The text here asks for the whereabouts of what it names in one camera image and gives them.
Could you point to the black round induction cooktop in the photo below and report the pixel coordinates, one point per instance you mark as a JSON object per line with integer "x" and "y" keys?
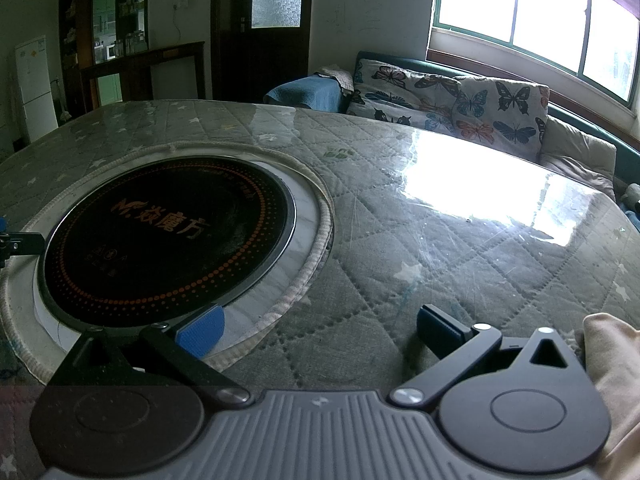
{"x": 165, "y": 240}

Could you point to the green framed window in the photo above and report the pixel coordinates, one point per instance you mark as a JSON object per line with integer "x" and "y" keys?
{"x": 545, "y": 5}

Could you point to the beige garment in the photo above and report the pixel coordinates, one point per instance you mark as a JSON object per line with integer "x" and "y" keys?
{"x": 617, "y": 360}

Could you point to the blue sofa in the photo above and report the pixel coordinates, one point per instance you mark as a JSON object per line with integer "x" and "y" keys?
{"x": 410, "y": 64}

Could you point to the dark wooden display cabinet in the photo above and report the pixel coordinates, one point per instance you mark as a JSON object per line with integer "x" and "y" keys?
{"x": 85, "y": 25}

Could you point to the row of glass jars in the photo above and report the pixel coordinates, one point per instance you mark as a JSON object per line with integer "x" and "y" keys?
{"x": 131, "y": 42}

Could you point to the mop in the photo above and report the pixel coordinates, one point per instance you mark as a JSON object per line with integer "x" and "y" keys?
{"x": 64, "y": 110}

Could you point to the dark wooden counter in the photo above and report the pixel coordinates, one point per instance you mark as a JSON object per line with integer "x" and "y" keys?
{"x": 140, "y": 67}

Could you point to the white refrigerator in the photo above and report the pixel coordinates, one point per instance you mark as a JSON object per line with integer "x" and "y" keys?
{"x": 35, "y": 90}

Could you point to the dark wooden door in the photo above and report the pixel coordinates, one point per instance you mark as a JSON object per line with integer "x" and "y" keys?
{"x": 230, "y": 55}

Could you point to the beige cushion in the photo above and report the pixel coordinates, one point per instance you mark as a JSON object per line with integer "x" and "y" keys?
{"x": 575, "y": 152}

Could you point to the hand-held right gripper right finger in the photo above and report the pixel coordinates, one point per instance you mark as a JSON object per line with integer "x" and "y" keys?
{"x": 435, "y": 325}

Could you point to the small beige cloth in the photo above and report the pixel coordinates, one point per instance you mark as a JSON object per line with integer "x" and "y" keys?
{"x": 337, "y": 77}

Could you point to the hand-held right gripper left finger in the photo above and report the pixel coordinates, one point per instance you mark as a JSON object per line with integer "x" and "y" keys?
{"x": 202, "y": 332}

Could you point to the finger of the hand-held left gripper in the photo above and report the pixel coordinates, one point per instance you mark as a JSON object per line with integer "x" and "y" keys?
{"x": 25, "y": 243}

